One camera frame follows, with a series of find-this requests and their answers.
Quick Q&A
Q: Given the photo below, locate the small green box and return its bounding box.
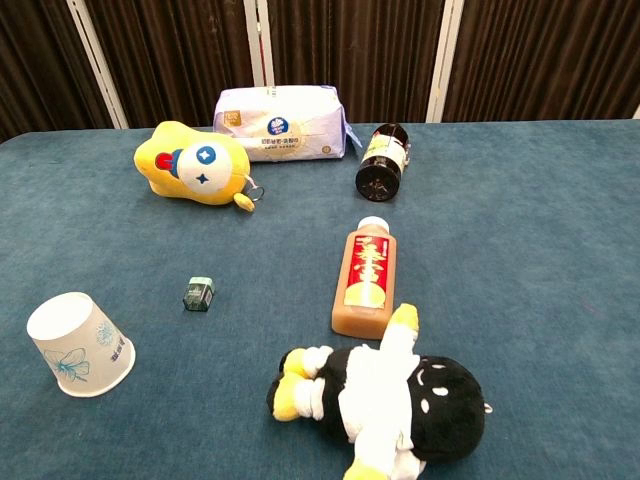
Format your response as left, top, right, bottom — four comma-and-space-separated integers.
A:
182, 276, 216, 313

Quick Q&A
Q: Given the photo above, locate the beige drink bottle red label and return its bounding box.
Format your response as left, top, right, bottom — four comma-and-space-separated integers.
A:
331, 215, 398, 341

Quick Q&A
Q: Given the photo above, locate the dark pleated curtain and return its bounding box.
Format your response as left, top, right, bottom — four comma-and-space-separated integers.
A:
0, 0, 640, 144

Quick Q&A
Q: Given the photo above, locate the black white plush toy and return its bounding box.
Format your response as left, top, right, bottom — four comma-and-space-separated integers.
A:
265, 302, 495, 480

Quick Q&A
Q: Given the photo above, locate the white paper cup blue print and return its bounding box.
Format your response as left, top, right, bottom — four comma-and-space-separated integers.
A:
26, 291, 137, 399

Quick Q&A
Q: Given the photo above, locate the yellow plush toy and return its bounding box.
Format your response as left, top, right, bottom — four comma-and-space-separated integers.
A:
133, 120, 256, 213

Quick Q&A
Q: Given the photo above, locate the dark glass bottle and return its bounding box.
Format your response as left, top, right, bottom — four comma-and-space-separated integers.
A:
355, 122, 412, 203

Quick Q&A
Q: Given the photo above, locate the purple white tissue pack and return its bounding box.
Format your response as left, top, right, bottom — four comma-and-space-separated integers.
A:
213, 84, 363, 164

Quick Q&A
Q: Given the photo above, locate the white partition post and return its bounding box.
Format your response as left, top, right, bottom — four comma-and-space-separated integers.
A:
66, 0, 130, 130
243, 0, 276, 87
425, 0, 466, 124

